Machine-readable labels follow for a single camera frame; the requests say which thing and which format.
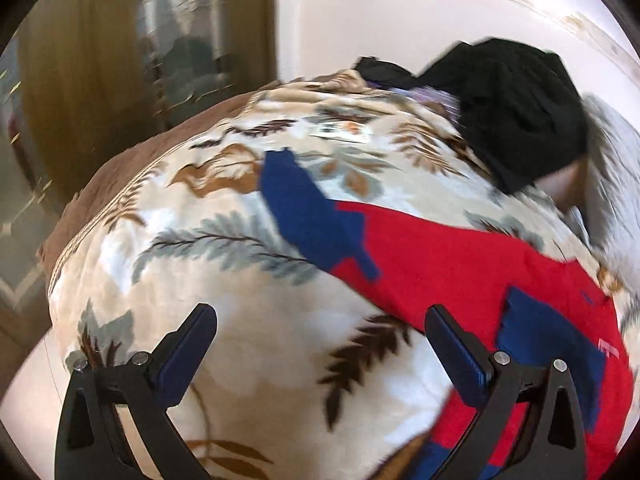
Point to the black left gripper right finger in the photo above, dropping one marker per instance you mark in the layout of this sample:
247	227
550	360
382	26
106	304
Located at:
551	439

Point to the wooden glass panel door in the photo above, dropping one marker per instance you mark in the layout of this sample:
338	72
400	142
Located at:
82	81

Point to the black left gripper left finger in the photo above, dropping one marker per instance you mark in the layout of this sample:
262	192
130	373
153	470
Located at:
91	443

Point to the red and blue sweater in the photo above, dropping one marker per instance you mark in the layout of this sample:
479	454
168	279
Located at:
513	298

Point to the leaf pattern fleece blanket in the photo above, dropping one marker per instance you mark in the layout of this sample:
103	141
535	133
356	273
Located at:
305	378

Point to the purple patterned cloth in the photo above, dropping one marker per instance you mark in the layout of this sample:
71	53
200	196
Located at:
440	102

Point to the black garment pile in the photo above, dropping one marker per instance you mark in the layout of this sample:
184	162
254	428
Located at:
519	110

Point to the grey quilted pillow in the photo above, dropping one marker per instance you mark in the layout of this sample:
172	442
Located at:
612	187

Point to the pink bed sheet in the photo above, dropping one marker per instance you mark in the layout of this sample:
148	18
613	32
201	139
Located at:
566	187

